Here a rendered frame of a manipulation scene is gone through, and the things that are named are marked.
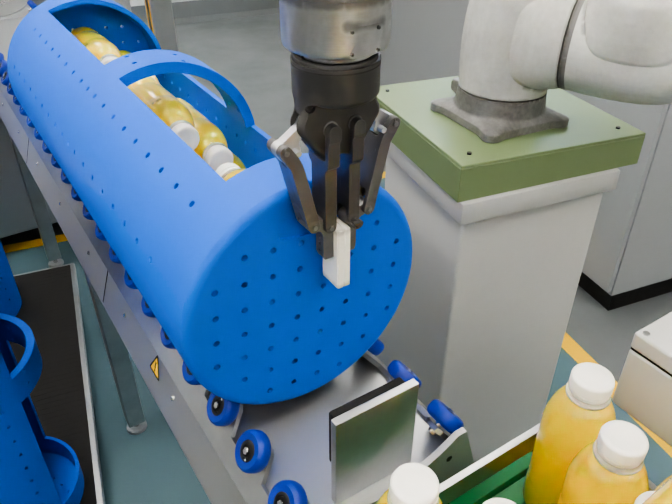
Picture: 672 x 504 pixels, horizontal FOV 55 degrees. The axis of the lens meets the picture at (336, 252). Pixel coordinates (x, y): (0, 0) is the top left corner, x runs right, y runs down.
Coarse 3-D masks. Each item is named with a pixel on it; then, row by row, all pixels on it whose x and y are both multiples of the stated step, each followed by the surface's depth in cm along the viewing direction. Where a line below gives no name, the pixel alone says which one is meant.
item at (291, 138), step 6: (294, 126) 55; (288, 132) 55; (294, 132) 55; (282, 138) 55; (288, 138) 55; (294, 138) 55; (300, 138) 55; (276, 144) 55; (288, 144) 55; (294, 144) 55; (294, 150) 55; (300, 150) 56; (276, 156) 56; (300, 156) 55
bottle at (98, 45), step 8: (72, 32) 123; (80, 32) 121; (88, 32) 120; (96, 32) 121; (80, 40) 118; (88, 40) 117; (96, 40) 115; (104, 40) 116; (88, 48) 114; (96, 48) 114; (104, 48) 114; (112, 48) 115; (96, 56) 113; (104, 56) 113; (120, 56) 116
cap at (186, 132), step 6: (174, 126) 90; (180, 126) 89; (186, 126) 89; (192, 126) 90; (180, 132) 89; (186, 132) 89; (192, 132) 90; (186, 138) 90; (192, 138) 90; (198, 138) 91; (192, 144) 91
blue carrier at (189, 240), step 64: (64, 0) 117; (64, 64) 98; (128, 64) 90; (192, 64) 92; (64, 128) 92; (128, 128) 78; (256, 128) 101; (128, 192) 73; (192, 192) 65; (256, 192) 61; (384, 192) 68; (128, 256) 73; (192, 256) 61; (256, 256) 62; (320, 256) 67; (384, 256) 72; (192, 320) 62; (256, 320) 66; (320, 320) 72; (384, 320) 78; (256, 384) 71; (320, 384) 77
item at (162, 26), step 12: (144, 0) 180; (156, 0) 177; (168, 0) 178; (156, 12) 178; (168, 12) 180; (156, 24) 180; (168, 24) 182; (156, 36) 182; (168, 36) 183; (168, 48) 185
